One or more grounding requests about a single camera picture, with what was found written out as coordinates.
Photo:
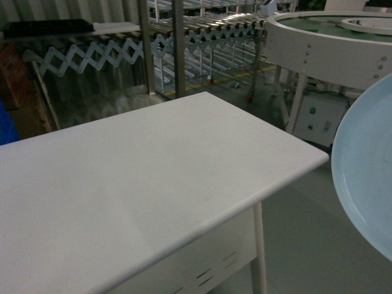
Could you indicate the light blue oval tray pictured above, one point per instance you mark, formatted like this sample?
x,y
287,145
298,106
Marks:
x,y
361,165

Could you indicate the black tray on conveyor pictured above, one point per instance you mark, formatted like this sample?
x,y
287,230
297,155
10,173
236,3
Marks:
x,y
46,27

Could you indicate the white table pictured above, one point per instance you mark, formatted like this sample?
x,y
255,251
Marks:
x,y
164,199

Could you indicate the white control box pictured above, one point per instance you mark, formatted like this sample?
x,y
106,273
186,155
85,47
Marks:
x,y
319,117

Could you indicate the round white turntable conveyor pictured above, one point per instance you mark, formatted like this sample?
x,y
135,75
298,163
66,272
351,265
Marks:
x,y
351,49

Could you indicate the metal shelf frame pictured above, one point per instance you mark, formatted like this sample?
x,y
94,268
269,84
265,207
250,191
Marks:
x,y
177,46

